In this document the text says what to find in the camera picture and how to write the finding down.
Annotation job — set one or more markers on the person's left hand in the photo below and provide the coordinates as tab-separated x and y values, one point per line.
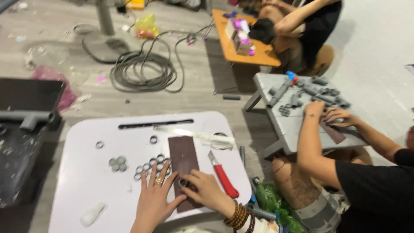
152	207

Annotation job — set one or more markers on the grey pedestal fan base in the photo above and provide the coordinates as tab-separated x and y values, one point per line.
105	38

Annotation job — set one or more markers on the grey pipe with fitting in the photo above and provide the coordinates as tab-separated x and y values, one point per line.
262	213

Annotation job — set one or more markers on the cluster of grey pipe slices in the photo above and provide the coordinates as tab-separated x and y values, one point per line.
152	163

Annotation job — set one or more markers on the pink plastic bag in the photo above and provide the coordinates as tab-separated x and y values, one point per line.
56	84

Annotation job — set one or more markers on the red utility knife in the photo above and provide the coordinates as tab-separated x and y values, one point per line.
224	179

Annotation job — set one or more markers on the white plastic piece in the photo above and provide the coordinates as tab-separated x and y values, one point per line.
92	214

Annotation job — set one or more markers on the orange table with craft items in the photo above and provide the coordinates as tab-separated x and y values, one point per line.
233	48

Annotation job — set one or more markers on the white lap table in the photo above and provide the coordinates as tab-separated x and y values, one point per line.
97	181

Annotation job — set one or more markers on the grey table with pipe fittings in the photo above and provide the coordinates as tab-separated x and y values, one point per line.
288	126

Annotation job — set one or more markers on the brown round stool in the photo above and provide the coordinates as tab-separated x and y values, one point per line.
321	60

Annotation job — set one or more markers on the dark brown sandpaper sheet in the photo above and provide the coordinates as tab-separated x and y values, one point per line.
334	136

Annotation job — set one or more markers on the person's right hand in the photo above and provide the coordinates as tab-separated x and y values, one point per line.
208	192

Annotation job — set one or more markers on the black table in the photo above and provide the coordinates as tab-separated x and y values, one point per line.
22	155

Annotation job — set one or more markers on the grey tee pipe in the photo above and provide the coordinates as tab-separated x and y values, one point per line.
30	118

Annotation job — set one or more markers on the yellow plastic bag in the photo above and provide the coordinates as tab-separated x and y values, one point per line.
147	26

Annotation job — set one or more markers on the yellow box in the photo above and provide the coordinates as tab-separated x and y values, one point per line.
135	4

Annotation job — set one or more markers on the green plastic bag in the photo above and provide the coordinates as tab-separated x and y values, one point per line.
273	200

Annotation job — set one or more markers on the clear plastic bag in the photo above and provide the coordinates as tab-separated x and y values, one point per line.
48	56

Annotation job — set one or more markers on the short grey pipe piece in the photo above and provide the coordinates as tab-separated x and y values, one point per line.
231	97

